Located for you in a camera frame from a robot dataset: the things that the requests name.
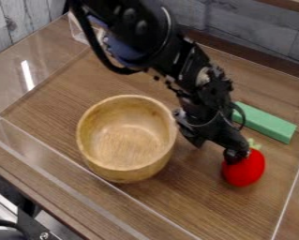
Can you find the red plush fruit green leaf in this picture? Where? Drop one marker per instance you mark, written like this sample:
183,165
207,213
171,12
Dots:
244,172

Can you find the black camera mount with cable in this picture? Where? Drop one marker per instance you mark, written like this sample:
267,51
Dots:
21,226

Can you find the clear acrylic tray enclosure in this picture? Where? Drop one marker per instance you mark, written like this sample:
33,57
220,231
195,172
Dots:
51,80

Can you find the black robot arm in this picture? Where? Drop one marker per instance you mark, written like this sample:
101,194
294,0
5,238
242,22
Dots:
135,37

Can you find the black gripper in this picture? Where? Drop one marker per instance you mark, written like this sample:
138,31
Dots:
216,130

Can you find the wooden bowl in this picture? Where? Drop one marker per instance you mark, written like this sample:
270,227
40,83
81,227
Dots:
125,136

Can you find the green rectangular block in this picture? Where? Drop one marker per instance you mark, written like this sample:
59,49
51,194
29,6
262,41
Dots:
263,122

